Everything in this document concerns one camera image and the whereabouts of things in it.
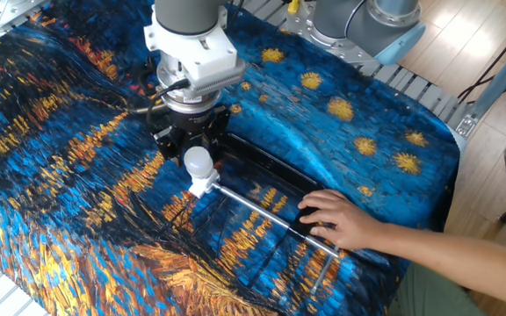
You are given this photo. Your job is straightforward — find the aluminium frame post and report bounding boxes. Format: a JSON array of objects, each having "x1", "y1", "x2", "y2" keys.
[{"x1": 467, "y1": 25, "x2": 506, "y2": 124}]

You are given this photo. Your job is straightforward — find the person's right forearm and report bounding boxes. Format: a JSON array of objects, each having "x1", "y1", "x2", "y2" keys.
[{"x1": 375, "y1": 221, "x2": 506, "y2": 311}]

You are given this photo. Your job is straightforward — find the white wrist sensor mount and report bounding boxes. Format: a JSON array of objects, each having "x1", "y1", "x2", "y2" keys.
[{"x1": 142, "y1": 6, "x2": 248, "y2": 98}]

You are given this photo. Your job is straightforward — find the person's right hand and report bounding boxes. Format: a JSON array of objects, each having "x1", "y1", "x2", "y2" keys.
[{"x1": 297, "y1": 188, "x2": 388, "y2": 252}]

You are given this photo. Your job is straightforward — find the metal lamp stand with socket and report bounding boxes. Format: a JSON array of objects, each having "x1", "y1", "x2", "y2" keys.
[{"x1": 211, "y1": 131, "x2": 341, "y2": 296}]

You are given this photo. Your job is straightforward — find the green trousers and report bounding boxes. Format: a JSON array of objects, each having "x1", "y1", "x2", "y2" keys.
[{"x1": 387, "y1": 257, "x2": 491, "y2": 316}]

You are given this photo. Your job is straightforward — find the white light bulb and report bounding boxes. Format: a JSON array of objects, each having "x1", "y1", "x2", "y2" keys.
[{"x1": 183, "y1": 146, "x2": 215, "y2": 180}]

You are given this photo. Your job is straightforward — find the starry night painting tablecloth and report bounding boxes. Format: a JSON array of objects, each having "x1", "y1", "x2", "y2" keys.
[{"x1": 0, "y1": 0, "x2": 461, "y2": 316}]

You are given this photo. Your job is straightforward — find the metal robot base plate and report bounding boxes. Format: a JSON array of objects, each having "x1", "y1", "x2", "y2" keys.
[{"x1": 274, "y1": 0, "x2": 397, "y2": 78}]

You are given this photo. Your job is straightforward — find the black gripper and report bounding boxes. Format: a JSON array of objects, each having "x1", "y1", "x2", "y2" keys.
[{"x1": 153, "y1": 104, "x2": 232, "y2": 169}]

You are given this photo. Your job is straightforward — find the metal corner bracket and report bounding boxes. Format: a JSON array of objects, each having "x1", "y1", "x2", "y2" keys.
[{"x1": 454, "y1": 112, "x2": 479, "y2": 140}]

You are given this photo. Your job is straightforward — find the thin black floor cable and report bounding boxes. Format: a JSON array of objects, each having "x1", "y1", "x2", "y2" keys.
[{"x1": 457, "y1": 12, "x2": 506, "y2": 104}]

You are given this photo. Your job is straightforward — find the white bulb socket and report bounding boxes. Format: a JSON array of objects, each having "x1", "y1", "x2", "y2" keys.
[{"x1": 187, "y1": 169, "x2": 221, "y2": 199}]

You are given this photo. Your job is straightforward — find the perforated metal plate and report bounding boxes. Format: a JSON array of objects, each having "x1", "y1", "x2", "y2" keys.
[{"x1": 0, "y1": 0, "x2": 50, "y2": 39}]

